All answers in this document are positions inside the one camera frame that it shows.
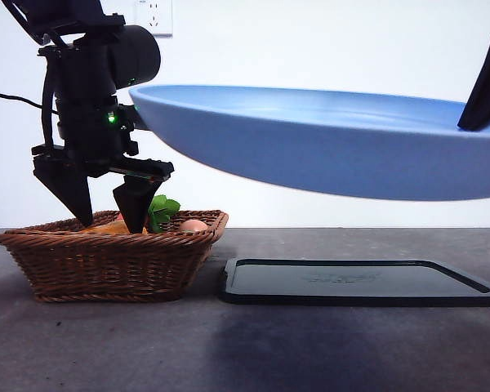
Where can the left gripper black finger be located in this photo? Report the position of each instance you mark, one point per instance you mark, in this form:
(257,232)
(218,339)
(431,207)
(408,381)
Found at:
(65,183)
(134,204)

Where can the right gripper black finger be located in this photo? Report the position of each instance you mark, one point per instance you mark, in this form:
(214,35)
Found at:
(488,81)

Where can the yellow corn cob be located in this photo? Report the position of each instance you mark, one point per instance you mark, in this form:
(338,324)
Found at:
(106,228)

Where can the blue round plate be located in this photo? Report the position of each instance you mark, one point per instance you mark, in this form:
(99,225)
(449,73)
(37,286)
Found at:
(310,143)

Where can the brown wicker basket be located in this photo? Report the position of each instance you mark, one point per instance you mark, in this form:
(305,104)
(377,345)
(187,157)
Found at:
(106,265)

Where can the orange carrot with green leaves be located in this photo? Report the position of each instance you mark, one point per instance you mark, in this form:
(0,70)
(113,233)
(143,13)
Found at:
(163,206)

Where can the brown egg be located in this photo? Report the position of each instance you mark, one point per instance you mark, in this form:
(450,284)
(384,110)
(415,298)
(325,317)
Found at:
(194,225)

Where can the black rectangular tray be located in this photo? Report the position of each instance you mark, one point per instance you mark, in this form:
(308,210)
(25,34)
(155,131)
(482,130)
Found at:
(351,281)

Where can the white wall socket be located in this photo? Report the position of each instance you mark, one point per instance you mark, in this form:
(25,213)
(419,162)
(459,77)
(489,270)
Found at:
(159,14)

